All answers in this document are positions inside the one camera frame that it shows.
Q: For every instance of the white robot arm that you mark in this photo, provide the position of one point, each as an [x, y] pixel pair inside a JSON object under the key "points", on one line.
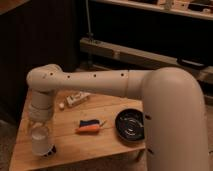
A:
{"points": [[173, 103]]}

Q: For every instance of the orange carrot toy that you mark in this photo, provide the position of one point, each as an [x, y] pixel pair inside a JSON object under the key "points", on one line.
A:
{"points": [[88, 129]]}

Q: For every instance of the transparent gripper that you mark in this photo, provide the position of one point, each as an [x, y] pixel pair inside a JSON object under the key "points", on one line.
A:
{"points": [[44, 121]]}

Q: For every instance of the black round pan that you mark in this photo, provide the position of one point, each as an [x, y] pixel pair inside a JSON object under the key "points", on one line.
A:
{"points": [[129, 125]]}

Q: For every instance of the black handle on shelf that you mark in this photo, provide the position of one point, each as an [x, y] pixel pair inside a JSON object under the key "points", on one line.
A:
{"points": [[189, 64]]}

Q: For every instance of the wooden low table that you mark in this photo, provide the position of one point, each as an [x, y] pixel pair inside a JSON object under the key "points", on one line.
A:
{"points": [[72, 147]]}

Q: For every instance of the blue black sponge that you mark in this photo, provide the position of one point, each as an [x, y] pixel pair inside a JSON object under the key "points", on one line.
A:
{"points": [[88, 122]]}

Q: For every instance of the black white striped eraser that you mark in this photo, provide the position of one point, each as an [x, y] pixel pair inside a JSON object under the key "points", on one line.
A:
{"points": [[52, 151]]}

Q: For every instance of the wooden shelf rail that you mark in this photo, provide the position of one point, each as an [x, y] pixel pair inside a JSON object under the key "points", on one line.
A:
{"points": [[135, 56]]}

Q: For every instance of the metal vertical pole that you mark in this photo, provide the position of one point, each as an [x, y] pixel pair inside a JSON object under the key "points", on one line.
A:
{"points": [[90, 34]]}

